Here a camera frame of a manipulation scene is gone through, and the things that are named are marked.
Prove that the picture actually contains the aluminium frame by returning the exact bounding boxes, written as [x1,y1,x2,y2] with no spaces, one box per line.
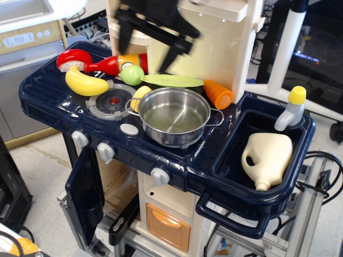
[57,161,324,256]

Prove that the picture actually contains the cream toy kitchen cabinet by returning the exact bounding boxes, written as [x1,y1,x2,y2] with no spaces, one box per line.
[105,0,266,105]

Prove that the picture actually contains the grey stove knob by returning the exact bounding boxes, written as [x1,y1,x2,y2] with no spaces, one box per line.
[151,168,170,187]
[72,131,89,149]
[97,142,115,165]

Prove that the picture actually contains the green toy apple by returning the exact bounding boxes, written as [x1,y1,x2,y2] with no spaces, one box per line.
[119,65,145,86]

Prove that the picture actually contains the orange toy drawer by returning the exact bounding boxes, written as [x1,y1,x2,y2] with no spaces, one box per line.
[146,203,191,252]

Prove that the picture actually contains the yellow sponge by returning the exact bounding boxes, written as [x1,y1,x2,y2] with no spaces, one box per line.
[9,238,39,256]

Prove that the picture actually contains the grey stove knob left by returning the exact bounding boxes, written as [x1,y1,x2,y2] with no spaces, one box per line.
[72,131,89,149]

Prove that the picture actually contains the red ketchup toy bottle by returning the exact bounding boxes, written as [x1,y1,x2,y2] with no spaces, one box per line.
[84,54,148,75]

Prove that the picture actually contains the navy toy kitchen counter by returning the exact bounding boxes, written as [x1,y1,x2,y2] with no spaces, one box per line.
[19,59,315,239]

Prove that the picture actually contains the grey yellow toy faucet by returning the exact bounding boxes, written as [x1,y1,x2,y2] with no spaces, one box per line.
[274,86,307,131]

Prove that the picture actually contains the stainless steel pot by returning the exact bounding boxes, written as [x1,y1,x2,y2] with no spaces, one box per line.
[125,88,225,149]

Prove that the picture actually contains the grey stove knob middle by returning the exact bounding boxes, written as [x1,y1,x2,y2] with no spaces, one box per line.
[97,142,115,165]

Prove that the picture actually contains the black computer case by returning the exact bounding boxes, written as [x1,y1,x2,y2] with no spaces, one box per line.
[1,140,33,232]

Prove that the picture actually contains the grey oval button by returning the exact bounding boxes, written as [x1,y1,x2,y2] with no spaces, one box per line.
[120,123,139,137]

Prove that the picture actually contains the wooden toy dishwasher cabinet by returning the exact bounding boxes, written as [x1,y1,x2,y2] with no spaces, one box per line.
[1,1,87,142]

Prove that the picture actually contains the grey stove knob right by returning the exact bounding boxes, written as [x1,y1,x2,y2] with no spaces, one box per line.
[151,168,170,187]

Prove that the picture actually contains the orange toy carrot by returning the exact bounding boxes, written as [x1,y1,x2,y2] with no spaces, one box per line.
[203,80,234,110]

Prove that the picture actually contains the cream toy jug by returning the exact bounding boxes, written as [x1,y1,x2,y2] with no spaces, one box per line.
[241,132,293,191]

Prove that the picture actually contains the yellow toy banana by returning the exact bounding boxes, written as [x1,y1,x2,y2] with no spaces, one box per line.
[65,66,109,96]

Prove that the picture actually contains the yellow toy corn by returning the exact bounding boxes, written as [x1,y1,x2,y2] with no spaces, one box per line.
[130,86,152,112]

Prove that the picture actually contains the navy toy oven door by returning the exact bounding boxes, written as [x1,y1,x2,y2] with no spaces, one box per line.
[65,147,105,246]

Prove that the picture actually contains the green toy leaf plate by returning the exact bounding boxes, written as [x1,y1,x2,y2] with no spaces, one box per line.
[140,74,204,88]

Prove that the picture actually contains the grey toy stove burner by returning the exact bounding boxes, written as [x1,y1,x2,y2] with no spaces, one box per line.
[86,80,136,121]

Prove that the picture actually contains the black power cable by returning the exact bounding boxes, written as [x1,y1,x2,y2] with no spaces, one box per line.
[294,150,343,206]

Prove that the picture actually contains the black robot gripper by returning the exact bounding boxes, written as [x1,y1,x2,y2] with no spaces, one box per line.
[115,1,200,73]

